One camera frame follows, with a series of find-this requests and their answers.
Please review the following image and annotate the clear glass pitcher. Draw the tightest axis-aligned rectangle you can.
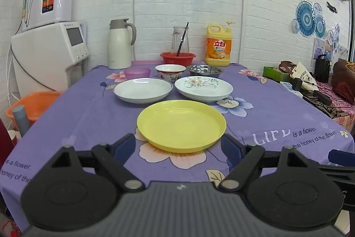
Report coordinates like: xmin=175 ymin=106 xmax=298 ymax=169
xmin=171 ymin=26 xmax=190 ymax=54

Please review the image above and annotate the purple floral tablecloth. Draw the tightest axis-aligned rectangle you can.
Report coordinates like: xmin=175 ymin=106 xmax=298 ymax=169
xmin=0 ymin=61 xmax=355 ymax=229

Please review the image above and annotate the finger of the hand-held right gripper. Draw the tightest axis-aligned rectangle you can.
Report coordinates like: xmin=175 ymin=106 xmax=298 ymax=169
xmin=316 ymin=149 xmax=355 ymax=187

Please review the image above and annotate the black speaker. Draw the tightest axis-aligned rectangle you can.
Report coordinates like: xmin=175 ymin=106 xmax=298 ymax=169
xmin=313 ymin=54 xmax=331 ymax=83

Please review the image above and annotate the brown bag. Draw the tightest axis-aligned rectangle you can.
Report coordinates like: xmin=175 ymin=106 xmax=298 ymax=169
xmin=331 ymin=58 xmax=355 ymax=90

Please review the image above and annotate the yellow plastic plate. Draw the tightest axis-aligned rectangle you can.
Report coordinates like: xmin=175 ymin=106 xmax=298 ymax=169
xmin=137 ymin=100 xmax=226 ymax=154

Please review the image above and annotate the grey cylinder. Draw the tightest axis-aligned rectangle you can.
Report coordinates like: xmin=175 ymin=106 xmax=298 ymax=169
xmin=12 ymin=105 xmax=31 ymax=137

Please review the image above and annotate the purple plastic bowl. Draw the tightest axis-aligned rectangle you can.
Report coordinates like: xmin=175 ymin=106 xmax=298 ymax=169
xmin=124 ymin=68 xmax=151 ymax=80

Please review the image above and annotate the black power adapter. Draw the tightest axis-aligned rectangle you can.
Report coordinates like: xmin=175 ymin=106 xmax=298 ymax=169
xmin=313 ymin=90 xmax=333 ymax=106

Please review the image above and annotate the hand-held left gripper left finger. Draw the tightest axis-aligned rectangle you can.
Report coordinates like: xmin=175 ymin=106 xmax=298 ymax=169
xmin=51 ymin=133 xmax=146 ymax=192

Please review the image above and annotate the white floral plate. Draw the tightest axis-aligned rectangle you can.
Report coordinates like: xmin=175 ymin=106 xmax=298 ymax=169
xmin=174 ymin=76 xmax=234 ymax=103

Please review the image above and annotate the red netted cloth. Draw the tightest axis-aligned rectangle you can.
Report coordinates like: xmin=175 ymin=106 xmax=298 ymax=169
xmin=332 ymin=82 xmax=355 ymax=104

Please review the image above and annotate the small blue paper fan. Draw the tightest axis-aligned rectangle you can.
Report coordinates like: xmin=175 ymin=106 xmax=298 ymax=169
xmin=314 ymin=15 xmax=327 ymax=39

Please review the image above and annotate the beige paper bag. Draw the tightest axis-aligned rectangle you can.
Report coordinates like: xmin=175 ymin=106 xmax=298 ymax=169
xmin=290 ymin=62 xmax=319 ymax=92

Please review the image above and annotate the green box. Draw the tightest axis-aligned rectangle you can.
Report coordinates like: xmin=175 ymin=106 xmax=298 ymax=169
xmin=263 ymin=66 xmax=292 ymax=83

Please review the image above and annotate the white wall cable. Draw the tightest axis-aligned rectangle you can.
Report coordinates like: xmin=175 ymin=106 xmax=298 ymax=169
xmin=239 ymin=0 xmax=246 ymax=63
xmin=132 ymin=0 xmax=138 ymax=60

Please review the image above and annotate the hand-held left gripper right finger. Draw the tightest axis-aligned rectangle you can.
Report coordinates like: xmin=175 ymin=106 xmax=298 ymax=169
xmin=218 ymin=133 xmax=312 ymax=190

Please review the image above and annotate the white bowl with red pattern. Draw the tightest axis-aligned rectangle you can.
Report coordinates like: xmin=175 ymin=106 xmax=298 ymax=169
xmin=155 ymin=64 xmax=186 ymax=81

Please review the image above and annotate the red plastic basin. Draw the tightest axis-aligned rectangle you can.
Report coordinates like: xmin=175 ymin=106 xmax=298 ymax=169
xmin=160 ymin=52 xmax=196 ymax=67

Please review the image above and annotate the yellow detergent bottle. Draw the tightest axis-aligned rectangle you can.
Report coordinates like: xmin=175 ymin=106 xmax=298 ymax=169
xmin=205 ymin=22 xmax=233 ymax=67

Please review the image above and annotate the stainless steel bowl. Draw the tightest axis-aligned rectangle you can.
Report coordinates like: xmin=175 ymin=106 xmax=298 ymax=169
xmin=186 ymin=64 xmax=224 ymax=79

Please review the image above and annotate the patterned side table cloth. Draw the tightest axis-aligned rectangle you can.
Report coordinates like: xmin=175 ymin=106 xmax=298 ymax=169
xmin=302 ymin=82 xmax=355 ymax=126

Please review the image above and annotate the large blue paper fan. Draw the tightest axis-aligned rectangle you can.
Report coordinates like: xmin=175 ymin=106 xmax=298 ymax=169
xmin=295 ymin=0 xmax=317 ymax=38

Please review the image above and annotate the white countertop appliance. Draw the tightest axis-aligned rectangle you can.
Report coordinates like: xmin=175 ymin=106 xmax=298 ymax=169
xmin=11 ymin=21 xmax=90 ymax=93

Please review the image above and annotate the plain white plate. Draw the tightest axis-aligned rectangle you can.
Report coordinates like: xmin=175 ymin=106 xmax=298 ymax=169
xmin=113 ymin=78 xmax=174 ymax=104

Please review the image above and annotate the orange plastic basin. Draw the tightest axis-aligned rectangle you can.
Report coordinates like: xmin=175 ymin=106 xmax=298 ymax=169
xmin=6 ymin=91 xmax=64 ymax=129

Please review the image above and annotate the white thermos jug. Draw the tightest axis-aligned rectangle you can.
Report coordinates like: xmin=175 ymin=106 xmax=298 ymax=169
xmin=108 ymin=18 xmax=137 ymax=70

